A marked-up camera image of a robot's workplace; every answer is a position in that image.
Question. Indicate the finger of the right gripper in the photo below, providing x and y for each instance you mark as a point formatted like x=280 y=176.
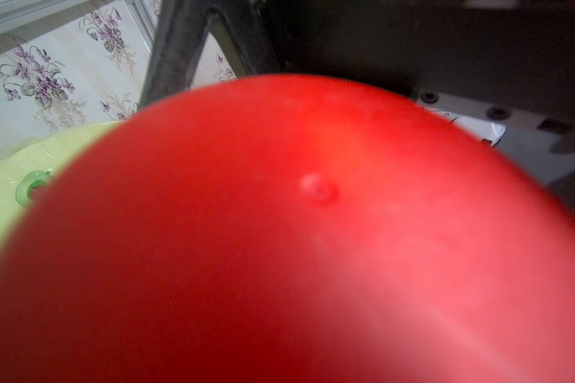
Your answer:
x=184 y=27

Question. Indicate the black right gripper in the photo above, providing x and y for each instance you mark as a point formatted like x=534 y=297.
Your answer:
x=518 y=54

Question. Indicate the red-lid tea jar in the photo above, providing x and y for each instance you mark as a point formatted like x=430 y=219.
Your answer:
x=289 y=229

